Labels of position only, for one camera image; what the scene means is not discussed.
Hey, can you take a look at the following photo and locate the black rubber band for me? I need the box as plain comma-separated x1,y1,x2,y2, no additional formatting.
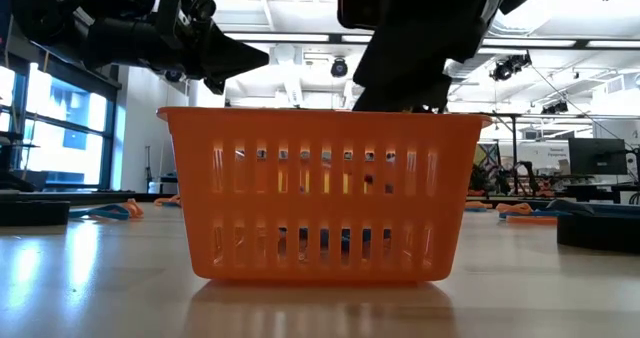
0,200,72,228
556,212,640,254

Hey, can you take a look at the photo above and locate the long ceiling light bar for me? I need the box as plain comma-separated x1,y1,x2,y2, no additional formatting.
222,31,640,49

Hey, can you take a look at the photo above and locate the black stage light cluster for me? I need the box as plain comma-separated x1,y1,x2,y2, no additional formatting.
488,51,533,83

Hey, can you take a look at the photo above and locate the black background gantry stand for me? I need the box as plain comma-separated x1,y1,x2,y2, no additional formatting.
492,110,640,197

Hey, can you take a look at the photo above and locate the large glass window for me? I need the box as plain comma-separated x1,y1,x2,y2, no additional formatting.
0,65,119,189

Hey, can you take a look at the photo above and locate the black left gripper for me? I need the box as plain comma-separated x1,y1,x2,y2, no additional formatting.
84,0,270,96

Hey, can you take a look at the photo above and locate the dark background monitor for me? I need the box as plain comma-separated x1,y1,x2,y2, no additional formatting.
568,137,629,176

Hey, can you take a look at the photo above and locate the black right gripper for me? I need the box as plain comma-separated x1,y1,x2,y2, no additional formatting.
352,0,501,113

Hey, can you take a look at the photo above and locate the orange plastic basket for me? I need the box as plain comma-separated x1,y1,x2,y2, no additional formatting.
156,106,494,283

